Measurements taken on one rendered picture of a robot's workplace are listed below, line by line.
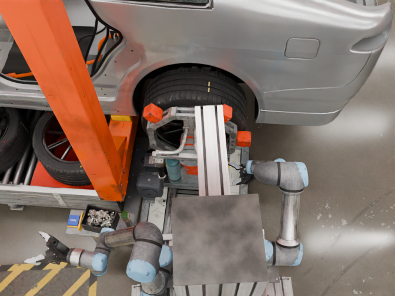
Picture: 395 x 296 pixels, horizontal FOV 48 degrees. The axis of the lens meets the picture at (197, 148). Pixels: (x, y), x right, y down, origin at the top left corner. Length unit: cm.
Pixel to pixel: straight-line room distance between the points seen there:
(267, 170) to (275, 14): 74
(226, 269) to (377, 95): 324
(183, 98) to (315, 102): 80
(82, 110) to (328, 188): 220
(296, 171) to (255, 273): 99
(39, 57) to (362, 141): 282
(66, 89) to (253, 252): 111
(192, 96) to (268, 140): 138
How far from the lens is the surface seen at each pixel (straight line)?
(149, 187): 310
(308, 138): 382
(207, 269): 120
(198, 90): 253
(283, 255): 227
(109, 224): 287
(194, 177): 330
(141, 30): 234
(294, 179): 211
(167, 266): 226
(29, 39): 176
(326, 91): 268
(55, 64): 183
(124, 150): 293
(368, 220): 361
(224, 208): 125
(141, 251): 182
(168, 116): 252
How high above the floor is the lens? 319
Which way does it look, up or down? 60 degrees down
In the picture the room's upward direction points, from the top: 3 degrees counter-clockwise
